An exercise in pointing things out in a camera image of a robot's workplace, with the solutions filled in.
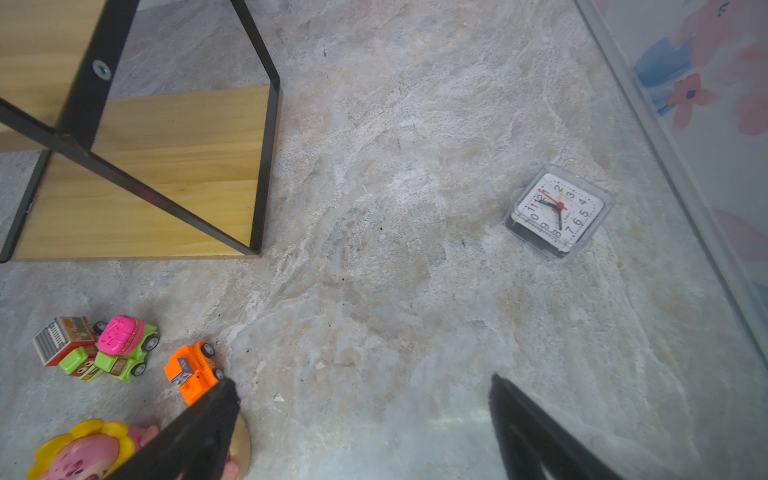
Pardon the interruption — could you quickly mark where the green truck pink mixer toy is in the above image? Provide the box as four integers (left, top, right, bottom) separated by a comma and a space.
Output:
93, 315, 160, 384

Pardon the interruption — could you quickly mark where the pink bear on round base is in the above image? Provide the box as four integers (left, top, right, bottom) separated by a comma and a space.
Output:
221, 414, 252, 480

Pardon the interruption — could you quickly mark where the orange toy truck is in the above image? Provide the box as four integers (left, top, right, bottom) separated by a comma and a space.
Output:
164, 340, 225, 406

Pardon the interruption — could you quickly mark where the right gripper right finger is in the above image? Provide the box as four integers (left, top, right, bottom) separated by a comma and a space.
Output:
489, 374, 620, 479

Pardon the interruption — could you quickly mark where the pink bear yellow flower figure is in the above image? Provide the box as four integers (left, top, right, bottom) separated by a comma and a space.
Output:
26, 419, 160, 480

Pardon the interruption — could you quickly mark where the small white alarm clock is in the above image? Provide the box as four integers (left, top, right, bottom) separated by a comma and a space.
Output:
504, 164, 615, 259

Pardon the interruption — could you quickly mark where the wooden shelf black metal frame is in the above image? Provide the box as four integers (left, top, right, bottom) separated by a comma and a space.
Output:
1, 1, 281, 262

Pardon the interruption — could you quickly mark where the red and green toy truck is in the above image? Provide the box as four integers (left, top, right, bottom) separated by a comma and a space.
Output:
32, 316, 103, 381

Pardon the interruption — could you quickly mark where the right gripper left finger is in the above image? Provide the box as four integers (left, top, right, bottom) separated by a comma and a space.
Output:
108, 379, 241, 479

